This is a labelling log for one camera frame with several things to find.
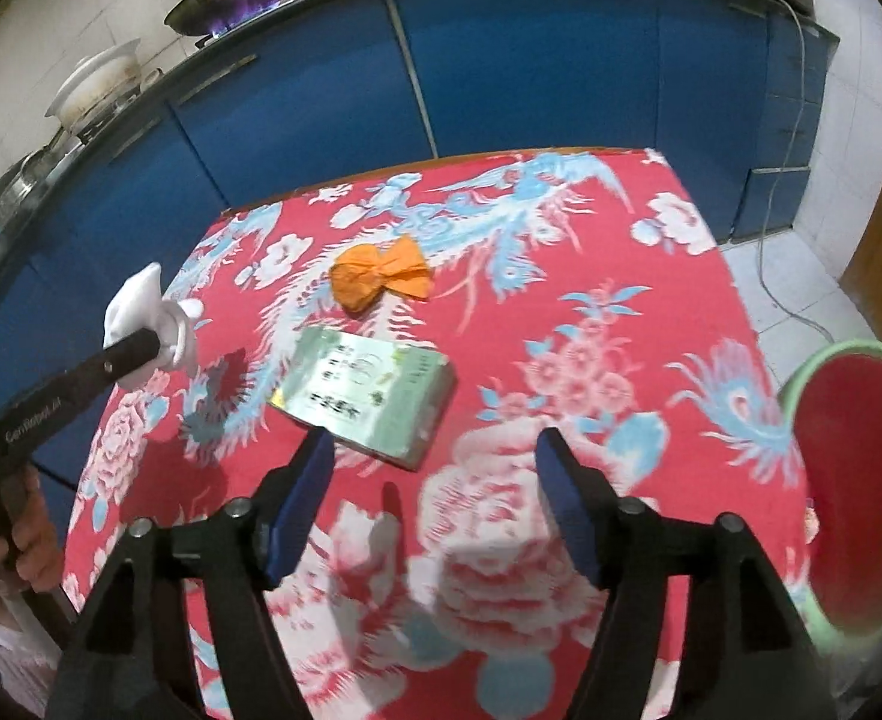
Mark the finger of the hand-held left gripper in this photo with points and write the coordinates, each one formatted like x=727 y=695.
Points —
x=137 y=352

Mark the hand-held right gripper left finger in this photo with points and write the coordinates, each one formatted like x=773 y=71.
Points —
x=298 y=517

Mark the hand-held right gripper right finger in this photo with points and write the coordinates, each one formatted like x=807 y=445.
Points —
x=572 y=517

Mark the white wrapper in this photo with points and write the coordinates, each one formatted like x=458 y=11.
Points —
x=137 y=300

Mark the green box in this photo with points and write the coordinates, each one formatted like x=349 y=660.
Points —
x=366 y=390

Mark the person's left hand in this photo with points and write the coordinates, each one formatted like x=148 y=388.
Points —
x=36 y=540

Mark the steel pot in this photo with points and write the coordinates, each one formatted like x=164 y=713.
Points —
x=17 y=184

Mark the red floral tablecloth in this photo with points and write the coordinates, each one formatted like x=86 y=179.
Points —
x=561 y=277

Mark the orange crumpled cloth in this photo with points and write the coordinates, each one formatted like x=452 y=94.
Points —
x=366 y=277

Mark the white clay pot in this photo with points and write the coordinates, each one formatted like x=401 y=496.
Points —
x=100 y=82

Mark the gas stove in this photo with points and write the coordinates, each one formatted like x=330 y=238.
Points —
x=220 y=36

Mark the blue kitchen cabinet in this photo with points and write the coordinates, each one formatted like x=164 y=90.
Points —
x=523 y=67

